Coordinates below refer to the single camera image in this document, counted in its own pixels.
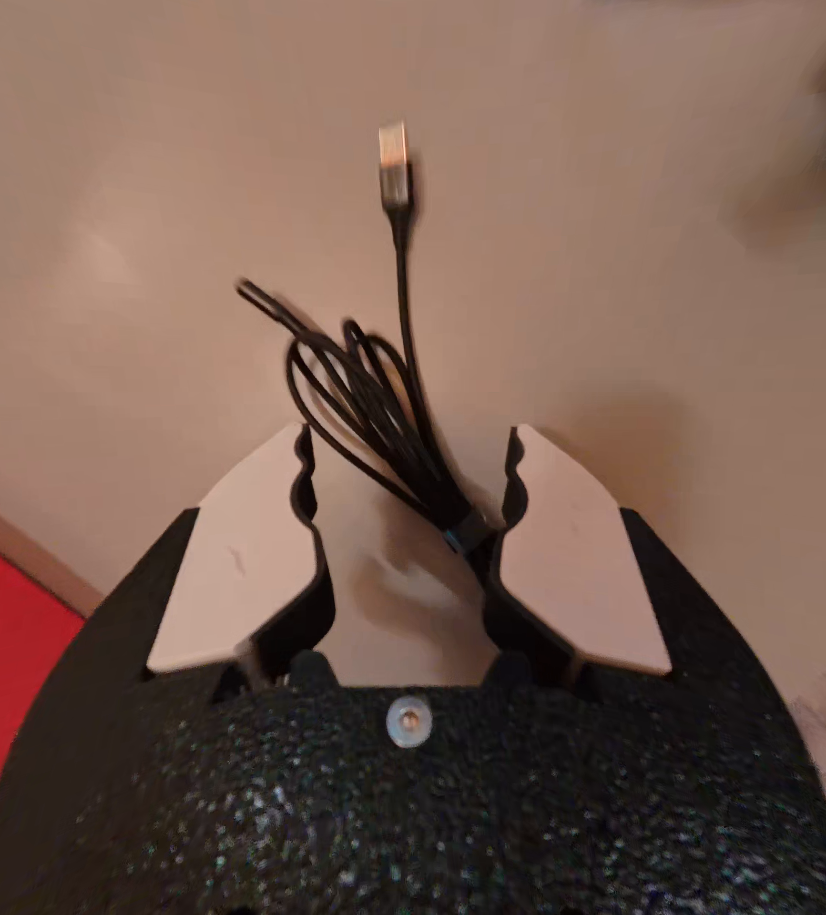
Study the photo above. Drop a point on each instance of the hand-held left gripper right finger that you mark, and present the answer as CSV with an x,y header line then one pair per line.
x,y
569,572

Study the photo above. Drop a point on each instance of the white desk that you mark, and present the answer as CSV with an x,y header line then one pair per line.
x,y
600,286

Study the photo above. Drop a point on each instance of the red plastic bin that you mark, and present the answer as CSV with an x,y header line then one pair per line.
x,y
6,646

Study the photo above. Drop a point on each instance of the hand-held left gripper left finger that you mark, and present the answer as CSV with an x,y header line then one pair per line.
x,y
240,557

